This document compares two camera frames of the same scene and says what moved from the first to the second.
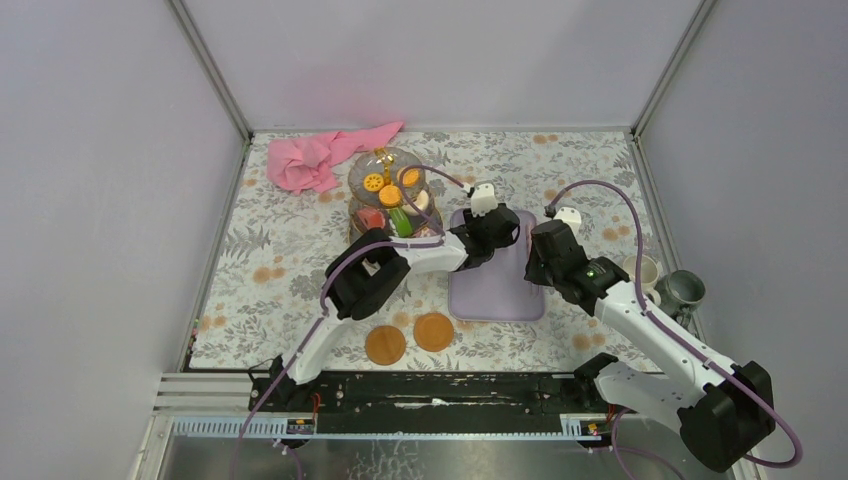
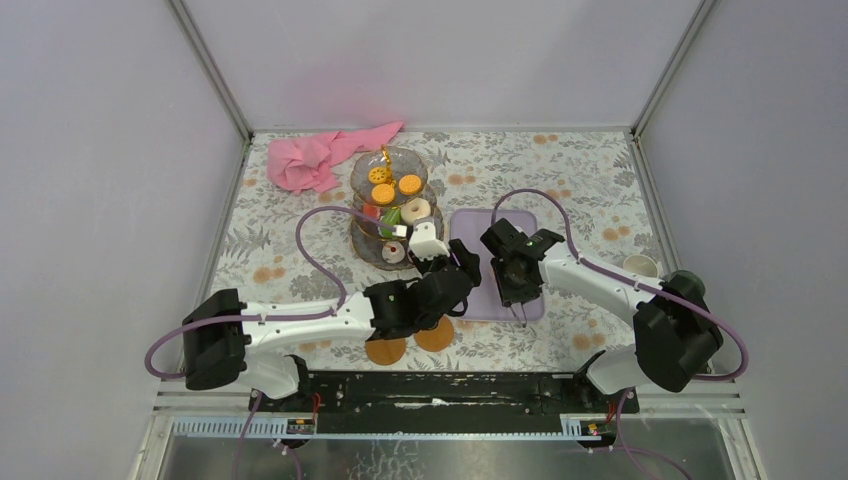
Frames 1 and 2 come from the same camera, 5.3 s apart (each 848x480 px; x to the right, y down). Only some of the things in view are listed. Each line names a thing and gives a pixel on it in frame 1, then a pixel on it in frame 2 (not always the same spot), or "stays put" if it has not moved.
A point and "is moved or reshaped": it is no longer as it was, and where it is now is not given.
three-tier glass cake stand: [388, 191] stays put
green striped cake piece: [401, 222] is moved or reshaped
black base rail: [429, 401] stays put
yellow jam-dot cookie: [373, 182] is moved or reshaped
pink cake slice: [371, 218] is moved or reshaped
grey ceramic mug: [681, 292] stays put
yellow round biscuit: [411, 177] is moved or reshaped
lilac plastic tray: [496, 289] stays put
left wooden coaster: [385, 345] stays put
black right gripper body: [540, 272] -> [511, 290]
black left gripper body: [499, 225] -> [465, 264]
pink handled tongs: [529, 239] is moved or reshaped
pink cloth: [304, 162] stays put
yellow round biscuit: [390, 196] is moved or reshaped
